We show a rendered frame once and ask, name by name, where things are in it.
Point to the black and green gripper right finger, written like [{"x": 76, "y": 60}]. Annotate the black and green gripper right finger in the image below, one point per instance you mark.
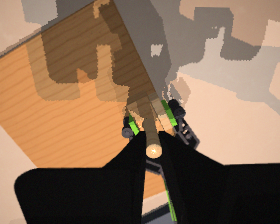
[{"x": 207, "y": 196}]

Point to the light brown wooden board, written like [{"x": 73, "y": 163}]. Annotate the light brown wooden board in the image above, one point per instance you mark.
[{"x": 63, "y": 93}]

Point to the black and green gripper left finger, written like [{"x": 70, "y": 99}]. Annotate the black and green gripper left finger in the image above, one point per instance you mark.
[{"x": 116, "y": 189}]

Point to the dark grey shallow tray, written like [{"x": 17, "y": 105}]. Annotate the dark grey shallow tray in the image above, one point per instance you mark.
[{"x": 159, "y": 216}]

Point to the black spring clamp with green grips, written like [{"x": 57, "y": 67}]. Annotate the black spring clamp with green grips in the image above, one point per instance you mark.
[{"x": 176, "y": 116}]

